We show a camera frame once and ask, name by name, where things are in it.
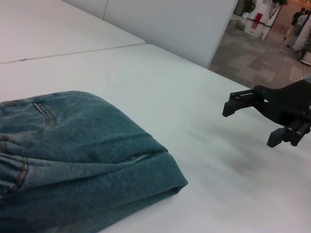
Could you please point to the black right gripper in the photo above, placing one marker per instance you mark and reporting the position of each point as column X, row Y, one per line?
column 289, row 104

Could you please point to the blue denim shorts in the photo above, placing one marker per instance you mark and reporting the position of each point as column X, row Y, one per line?
column 85, row 145

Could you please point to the potted green plant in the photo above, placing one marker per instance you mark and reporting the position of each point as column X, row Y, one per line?
column 307, row 57

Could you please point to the white red display stand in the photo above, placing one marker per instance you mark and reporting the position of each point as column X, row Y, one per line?
column 255, row 24

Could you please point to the person in dark shirt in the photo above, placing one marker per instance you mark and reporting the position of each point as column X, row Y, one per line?
column 295, row 18

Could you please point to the person in light shirt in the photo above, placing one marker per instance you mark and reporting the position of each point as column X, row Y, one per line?
column 303, row 20

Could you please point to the leafy green indoor plant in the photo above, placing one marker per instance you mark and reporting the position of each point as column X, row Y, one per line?
column 250, row 4

